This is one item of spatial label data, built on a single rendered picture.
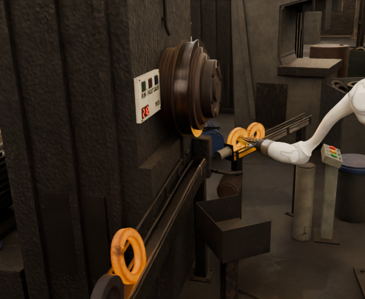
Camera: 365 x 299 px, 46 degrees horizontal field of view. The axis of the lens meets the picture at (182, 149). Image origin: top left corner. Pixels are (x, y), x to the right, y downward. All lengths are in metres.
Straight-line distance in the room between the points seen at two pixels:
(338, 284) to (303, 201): 0.56
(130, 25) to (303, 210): 1.74
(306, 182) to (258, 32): 2.34
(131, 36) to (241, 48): 3.24
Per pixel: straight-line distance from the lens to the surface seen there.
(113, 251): 1.44
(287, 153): 2.33
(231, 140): 2.53
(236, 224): 1.87
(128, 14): 1.66
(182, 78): 1.90
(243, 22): 4.78
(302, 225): 2.94
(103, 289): 1.26
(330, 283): 2.64
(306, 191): 2.83
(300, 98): 4.71
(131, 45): 1.68
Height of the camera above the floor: 1.49
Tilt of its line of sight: 18 degrees down
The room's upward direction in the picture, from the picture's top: 2 degrees counter-clockwise
